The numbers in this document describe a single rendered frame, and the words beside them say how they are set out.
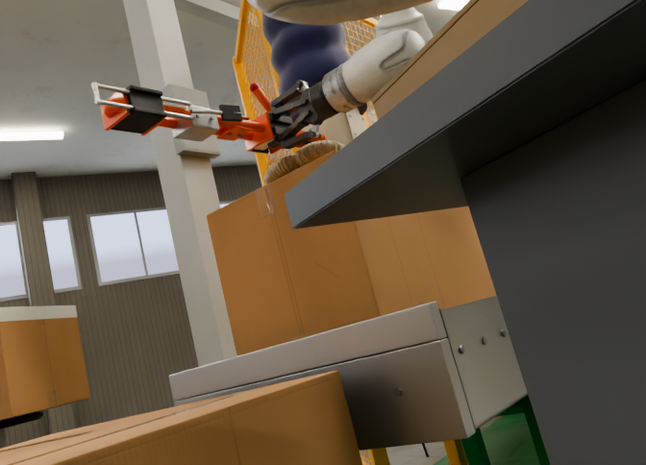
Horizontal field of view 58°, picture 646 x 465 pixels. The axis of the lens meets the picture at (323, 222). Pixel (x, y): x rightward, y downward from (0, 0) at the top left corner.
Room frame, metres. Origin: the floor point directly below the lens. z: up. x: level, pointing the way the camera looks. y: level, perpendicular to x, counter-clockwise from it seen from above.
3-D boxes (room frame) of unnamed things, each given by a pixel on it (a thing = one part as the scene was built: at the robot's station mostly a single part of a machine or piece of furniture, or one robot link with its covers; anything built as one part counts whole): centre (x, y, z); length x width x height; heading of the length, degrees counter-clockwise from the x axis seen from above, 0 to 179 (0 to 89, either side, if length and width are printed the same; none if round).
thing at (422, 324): (1.15, 0.14, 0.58); 0.70 x 0.03 x 0.06; 53
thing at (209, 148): (2.30, 0.43, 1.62); 0.20 x 0.05 x 0.30; 143
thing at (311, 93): (1.16, -0.05, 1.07); 0.09 x 0.07 x 0.08; 53
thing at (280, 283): (1.46, -0.07, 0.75); 0.60 x 0.40 x 0.40; 144
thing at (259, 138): (1.26, 0.07, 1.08); 0.10 x 0.08 x 0.06; 53
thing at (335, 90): (1.11, -0.11, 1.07); 0.09 x 0.06 x 0.09; 143
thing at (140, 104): (0.99, 0.21, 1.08); 0.31 x 0.03 x 0.05; 143
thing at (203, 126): (1.09, 0.20, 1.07); 0.07 x 0.07 x 0.04; 53
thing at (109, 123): (0.98, 0.28, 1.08); 0.08 x 0.07 x 0.05; 143
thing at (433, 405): (1.15, 0.14, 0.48); 0.70 x 0.03 x 0.15; 53
